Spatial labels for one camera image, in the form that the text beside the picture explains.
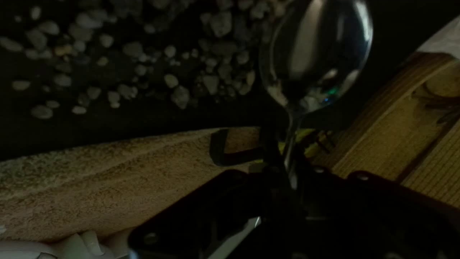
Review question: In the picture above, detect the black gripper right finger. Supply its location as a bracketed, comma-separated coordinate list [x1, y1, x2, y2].
[292, 138, 460, 259]

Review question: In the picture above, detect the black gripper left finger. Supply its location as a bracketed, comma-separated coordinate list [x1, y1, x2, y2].
[127, 125, 292, 259]

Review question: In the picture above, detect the silver spoon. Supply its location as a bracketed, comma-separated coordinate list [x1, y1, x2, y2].
[258, 0, 376, 192]

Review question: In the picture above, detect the black tray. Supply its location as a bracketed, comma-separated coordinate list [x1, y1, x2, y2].
[0, 0, 460, 161]

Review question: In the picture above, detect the tan woven placemat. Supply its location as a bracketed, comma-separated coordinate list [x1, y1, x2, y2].
[0, 126, 271, 241]

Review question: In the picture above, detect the small grey pebble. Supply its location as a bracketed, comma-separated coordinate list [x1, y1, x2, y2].
[31, 105, 55, 121]
[172, 85, 193, 110]
[200, 73, 222, 96]
[120, 41, 141, 59]
[209, 11, 235, 39]

